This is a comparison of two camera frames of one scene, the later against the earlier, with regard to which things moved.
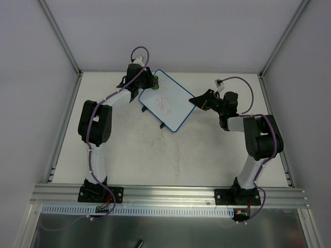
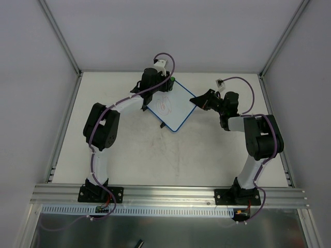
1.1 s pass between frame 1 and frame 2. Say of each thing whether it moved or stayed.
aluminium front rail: stayed
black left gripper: moved
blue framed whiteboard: stayed
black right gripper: stayed
